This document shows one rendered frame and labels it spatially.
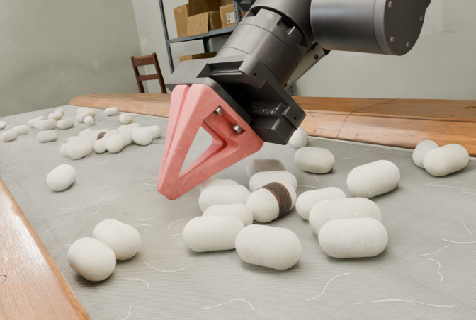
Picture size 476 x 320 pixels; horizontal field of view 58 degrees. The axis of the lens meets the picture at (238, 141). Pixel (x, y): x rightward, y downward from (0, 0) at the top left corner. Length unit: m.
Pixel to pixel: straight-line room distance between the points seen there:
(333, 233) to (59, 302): 0.12
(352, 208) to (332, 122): 0.26
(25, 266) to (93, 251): 0.03
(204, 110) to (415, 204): 0.15
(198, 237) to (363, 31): 0.17
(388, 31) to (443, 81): 2.30
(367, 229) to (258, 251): 0.05
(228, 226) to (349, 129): 0.25
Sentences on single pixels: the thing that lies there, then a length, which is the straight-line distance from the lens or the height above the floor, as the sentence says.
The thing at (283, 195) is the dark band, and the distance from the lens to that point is 0.27.
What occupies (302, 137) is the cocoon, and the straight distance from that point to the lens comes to 0.44.
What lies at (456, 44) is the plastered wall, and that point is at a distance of 2.54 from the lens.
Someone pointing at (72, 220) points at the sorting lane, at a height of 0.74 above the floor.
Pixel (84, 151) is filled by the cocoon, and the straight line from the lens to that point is 0.58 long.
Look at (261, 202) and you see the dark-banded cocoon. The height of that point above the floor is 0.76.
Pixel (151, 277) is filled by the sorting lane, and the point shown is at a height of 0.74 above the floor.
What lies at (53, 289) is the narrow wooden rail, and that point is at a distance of 0.20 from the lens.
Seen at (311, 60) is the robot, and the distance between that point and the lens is 1.10.
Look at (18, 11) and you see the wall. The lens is 5.22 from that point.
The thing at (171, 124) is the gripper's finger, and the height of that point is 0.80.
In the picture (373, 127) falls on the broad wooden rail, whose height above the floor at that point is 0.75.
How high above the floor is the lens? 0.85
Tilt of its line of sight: 12 degrees down
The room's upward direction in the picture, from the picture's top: 8 degrees counter-clockwise
